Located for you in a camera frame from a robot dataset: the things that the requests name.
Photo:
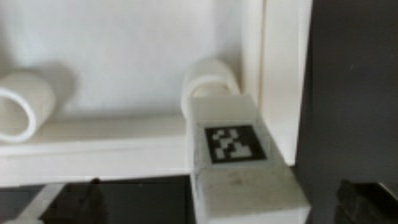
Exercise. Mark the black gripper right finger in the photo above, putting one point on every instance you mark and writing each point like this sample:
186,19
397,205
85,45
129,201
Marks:
367,204

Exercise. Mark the white square table top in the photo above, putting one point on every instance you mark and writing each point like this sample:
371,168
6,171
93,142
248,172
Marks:
97,59

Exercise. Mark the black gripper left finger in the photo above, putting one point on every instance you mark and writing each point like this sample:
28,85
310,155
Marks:
69,204

